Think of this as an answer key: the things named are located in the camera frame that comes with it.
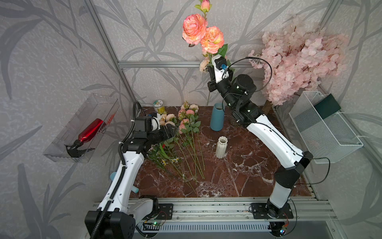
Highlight white ribbed vase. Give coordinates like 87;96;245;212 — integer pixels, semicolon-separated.
215;136;228;158

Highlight pink rose bunch with leaves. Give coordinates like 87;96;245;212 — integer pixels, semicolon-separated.
159;101;206;185

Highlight small tape roll jar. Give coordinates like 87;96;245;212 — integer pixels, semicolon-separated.
153;100;166;115

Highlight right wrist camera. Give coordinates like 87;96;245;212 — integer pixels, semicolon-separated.
212;54;229;83

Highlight dark green card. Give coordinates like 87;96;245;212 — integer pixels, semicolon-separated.
314;94;341;120

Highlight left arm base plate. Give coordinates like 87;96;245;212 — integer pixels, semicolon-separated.
155;203;174;220

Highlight white wire mesh basket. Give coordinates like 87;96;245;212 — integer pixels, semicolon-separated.
289;91;364;164

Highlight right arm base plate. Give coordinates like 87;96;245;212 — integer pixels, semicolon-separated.
249;203;294;220

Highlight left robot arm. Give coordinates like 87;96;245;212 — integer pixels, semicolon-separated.
85;102;178;239

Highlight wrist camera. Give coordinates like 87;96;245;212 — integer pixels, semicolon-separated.
212;54;229;83
134;113;160;132

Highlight teal plastic scraper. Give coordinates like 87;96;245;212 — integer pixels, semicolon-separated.
110;172;139;194

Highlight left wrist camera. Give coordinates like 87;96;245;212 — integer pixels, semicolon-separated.
134;113;160;132

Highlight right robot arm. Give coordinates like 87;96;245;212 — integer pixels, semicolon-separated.
207;54;314;219

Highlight pink cherry blossom tree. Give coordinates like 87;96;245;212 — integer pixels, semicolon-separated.
249;16;349;106

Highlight cream peach rose stem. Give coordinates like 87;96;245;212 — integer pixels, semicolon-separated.
199;57;210;72

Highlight teal ceramic vase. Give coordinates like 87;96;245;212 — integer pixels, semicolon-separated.
210;103;225;131

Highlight pink peach rose stem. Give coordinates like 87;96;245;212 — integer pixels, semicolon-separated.
181;0;229;107

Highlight small white yellow flowers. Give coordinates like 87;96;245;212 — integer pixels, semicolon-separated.
161;157;180;166

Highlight aluminium front rail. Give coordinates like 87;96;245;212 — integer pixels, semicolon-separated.
86;197;338;223

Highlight clear plastic wall bin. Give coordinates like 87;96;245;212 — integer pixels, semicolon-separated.
43;94;119;163

